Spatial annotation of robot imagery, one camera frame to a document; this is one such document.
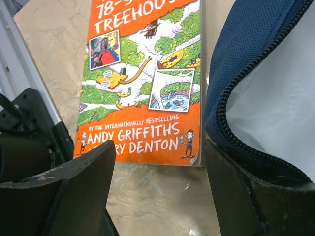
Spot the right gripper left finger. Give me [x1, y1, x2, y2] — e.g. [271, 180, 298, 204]
[0, 140, 116, 236]

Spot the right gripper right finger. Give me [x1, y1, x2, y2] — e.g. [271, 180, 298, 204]
[204, 140, 315, 236]

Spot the navy blue school backpack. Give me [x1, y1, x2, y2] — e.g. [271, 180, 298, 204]
[204, 0, 315, 182]

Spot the orange 78-storey treehouse book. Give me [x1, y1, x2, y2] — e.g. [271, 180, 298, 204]
[73, 0, 202, 167]

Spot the aluminium rail frame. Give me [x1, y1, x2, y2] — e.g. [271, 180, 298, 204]
[0, 0, 63, 125]

